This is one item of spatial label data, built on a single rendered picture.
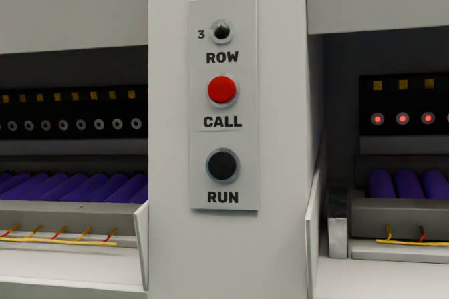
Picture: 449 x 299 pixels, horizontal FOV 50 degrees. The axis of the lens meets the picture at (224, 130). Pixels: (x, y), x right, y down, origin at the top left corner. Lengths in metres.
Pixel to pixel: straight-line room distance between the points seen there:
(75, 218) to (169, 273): 0.11
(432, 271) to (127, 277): 0.18
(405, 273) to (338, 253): 0.04
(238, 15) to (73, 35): 0.11
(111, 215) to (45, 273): 0.06
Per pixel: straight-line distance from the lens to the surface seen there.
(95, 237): 0.37
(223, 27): 0.28
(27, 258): 0.38
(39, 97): 0.53
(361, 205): 0.34
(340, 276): 0.31
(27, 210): 0.40
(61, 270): 0.35
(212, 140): 0.28
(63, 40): 0.34
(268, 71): 0.27
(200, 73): 0.28
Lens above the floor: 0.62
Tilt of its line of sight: 2 degrees up
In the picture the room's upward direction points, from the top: straight up
